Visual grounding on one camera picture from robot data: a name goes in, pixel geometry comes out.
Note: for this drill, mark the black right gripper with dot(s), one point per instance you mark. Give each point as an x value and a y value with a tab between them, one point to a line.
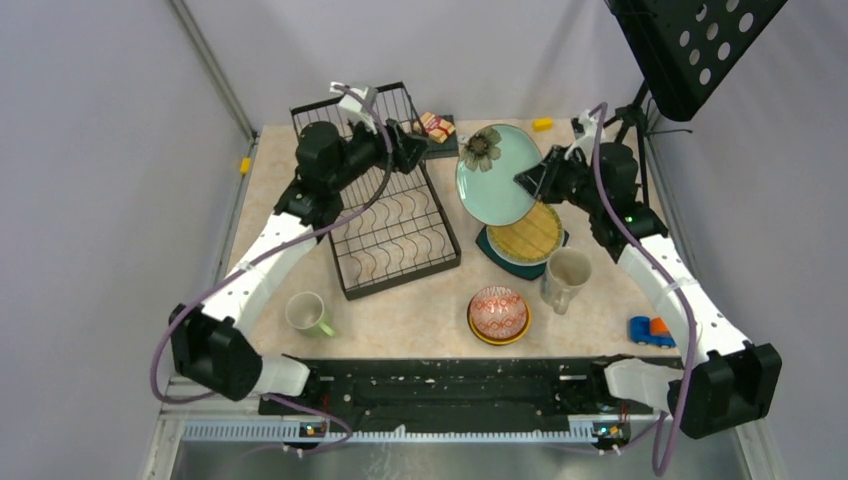
540	179

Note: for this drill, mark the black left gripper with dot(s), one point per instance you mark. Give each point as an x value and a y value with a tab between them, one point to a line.
406	150

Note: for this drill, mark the light green flower plate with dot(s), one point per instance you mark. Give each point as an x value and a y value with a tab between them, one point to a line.
485	174

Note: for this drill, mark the yellow bamboo pattern plate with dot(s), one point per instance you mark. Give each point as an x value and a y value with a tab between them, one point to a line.
541	215

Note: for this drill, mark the black wire dish rack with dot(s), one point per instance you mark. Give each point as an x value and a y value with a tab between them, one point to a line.
406	235

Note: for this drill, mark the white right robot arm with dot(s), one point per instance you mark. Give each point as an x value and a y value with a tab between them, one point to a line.
726	380

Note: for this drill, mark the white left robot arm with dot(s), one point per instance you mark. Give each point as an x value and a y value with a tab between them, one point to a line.
210	336

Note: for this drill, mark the yellow lego block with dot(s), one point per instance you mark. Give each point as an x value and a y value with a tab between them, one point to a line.
542	124

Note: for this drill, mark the white plate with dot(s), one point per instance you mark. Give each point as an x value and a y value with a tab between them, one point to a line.
526	244

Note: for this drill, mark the dark teal square plate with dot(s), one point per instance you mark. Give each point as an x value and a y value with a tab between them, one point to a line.
524	271

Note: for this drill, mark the beige mug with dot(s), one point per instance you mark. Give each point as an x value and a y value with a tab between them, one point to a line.
566	272

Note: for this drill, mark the red patterned bowl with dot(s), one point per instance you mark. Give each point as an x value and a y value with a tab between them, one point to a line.
498	311

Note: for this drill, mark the yellow bowl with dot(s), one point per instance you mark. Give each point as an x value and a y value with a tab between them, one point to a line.
500	342

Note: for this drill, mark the blue toy car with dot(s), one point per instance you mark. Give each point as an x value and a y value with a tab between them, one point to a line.
638	331

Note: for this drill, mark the black music stand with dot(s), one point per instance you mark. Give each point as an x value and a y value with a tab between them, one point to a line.
685	49

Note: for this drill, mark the green white mug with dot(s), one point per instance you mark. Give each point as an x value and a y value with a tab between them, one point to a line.
309	315

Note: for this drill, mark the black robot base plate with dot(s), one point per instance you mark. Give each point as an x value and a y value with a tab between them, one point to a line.
543	397

